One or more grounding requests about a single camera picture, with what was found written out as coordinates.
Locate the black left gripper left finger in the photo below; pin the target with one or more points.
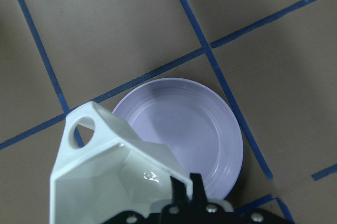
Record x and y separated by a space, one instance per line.
179 194

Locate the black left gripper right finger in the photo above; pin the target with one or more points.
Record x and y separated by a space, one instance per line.
198 187

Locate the white faceted mug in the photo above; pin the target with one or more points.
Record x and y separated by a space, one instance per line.
103 168

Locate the lilac plate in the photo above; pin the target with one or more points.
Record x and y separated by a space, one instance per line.
195 123

